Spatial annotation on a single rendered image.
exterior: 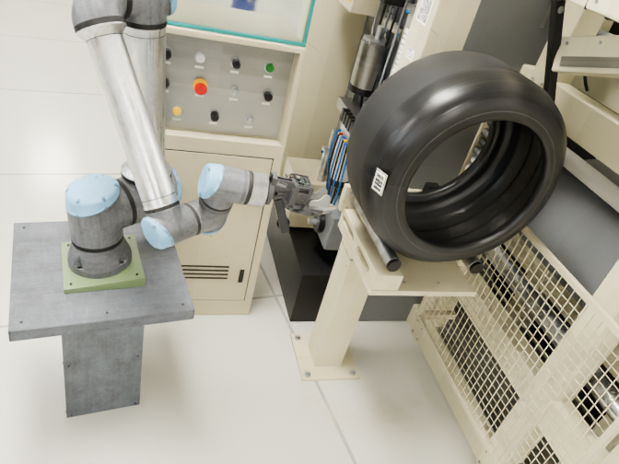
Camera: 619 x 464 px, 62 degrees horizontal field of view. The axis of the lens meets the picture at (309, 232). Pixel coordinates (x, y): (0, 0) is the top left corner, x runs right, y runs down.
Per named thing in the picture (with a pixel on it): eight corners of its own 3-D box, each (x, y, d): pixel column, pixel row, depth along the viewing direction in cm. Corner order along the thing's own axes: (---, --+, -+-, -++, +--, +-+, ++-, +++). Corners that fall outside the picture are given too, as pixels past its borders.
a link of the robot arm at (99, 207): (61, 230, 158) (52, 180, 148) (112, 212, 169) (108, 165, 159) (86, 256, 151) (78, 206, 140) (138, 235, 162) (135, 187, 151)
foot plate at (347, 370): (289, 334, 243) (290, 331, 242) (343, 333, 251) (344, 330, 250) (301, 381, 222) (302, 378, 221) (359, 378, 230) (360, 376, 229)
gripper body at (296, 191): (317, 191, 136) (274, 182, 132) (306, 216, 141) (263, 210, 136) (310, 176, 142) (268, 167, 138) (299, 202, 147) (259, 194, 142)
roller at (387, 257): (350, 199, 175) (361, 191, 175) (356, 207, 178) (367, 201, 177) (384, 265, 148) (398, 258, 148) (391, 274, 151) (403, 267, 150)
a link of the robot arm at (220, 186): (196, 179, 138) (205, 153, 130) (242, 187, 142) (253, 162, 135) (195, 206, 132) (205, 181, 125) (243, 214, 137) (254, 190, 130)
